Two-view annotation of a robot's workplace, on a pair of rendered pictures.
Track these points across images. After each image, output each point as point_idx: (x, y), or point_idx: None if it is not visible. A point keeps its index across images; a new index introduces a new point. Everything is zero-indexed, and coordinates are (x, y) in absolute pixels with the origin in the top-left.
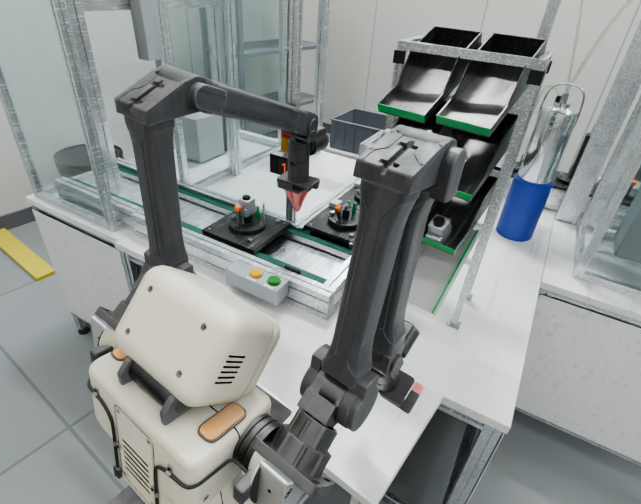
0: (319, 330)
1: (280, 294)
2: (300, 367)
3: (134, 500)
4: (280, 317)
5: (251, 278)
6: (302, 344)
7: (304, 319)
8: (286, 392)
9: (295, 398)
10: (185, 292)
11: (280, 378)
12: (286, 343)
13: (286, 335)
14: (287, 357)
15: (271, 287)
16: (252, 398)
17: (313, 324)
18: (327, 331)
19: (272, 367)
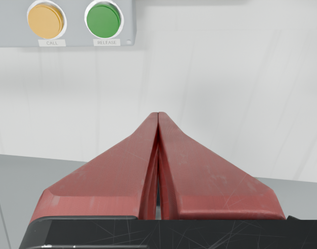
0: (236, 11)
1: (134, 24)
2: (240, 100)
3: (156, 218)
4: (148, 25)
5: (52, 41)
6: (221, 60)
7: (194, 1)
8: (240, 140)
9: (255, 141)
10: None
11: (222, 128)
12: (195, 72)
13: (185, 58)
14: (212, 95)
15: (114, 41)
16: None
17: (217, 3)
18: (252, 4)
19: (202, 120)
